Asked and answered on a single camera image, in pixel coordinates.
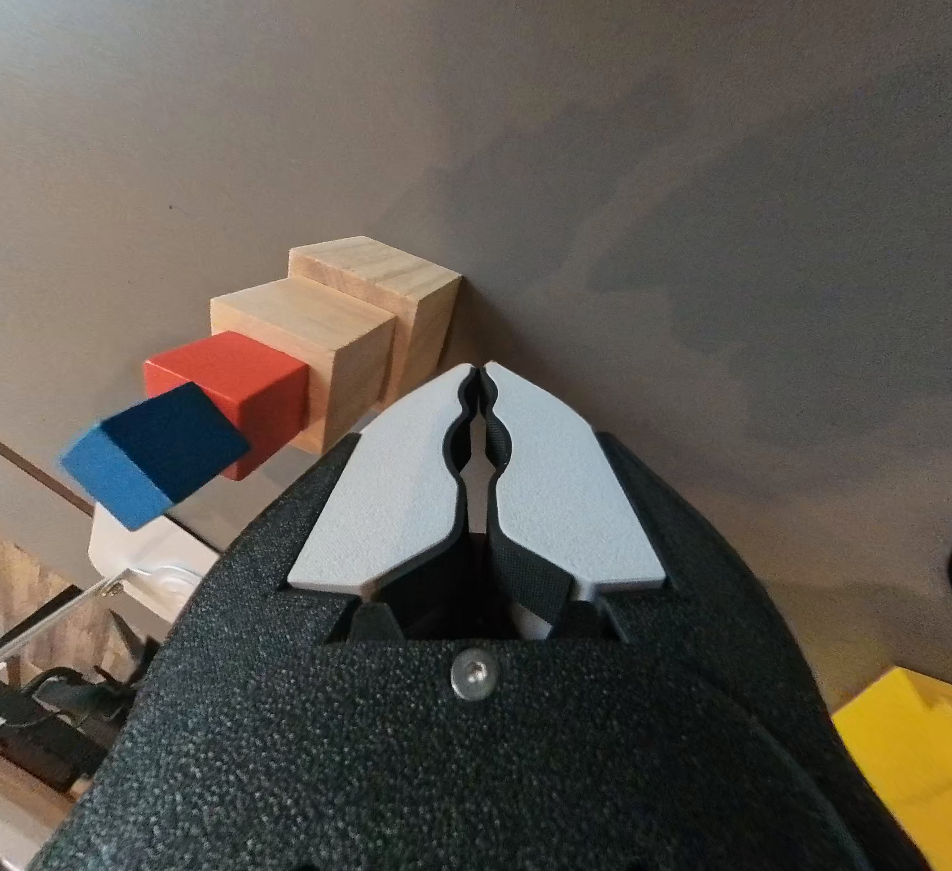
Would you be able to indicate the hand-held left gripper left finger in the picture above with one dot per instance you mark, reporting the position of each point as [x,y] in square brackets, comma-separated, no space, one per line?
[380,499]

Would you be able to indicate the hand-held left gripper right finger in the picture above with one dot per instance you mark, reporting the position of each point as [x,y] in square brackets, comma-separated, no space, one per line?
[580,507]

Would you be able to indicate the medium wooden cube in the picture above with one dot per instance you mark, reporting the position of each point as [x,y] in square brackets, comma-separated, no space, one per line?
[320,343]

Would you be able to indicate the small red cube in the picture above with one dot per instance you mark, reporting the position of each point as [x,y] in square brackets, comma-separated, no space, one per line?
[238,380]

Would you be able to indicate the large wooden cube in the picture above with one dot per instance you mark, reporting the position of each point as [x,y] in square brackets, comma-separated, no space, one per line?
[394,283]

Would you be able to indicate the tiny blue cube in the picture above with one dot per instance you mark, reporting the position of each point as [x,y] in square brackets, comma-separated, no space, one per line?
[156,455]

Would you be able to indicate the white document stand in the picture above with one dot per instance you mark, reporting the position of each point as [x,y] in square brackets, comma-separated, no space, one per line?
[142,551]

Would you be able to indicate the yellow plastic bin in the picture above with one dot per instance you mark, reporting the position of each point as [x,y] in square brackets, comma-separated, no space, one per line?
[900,752]

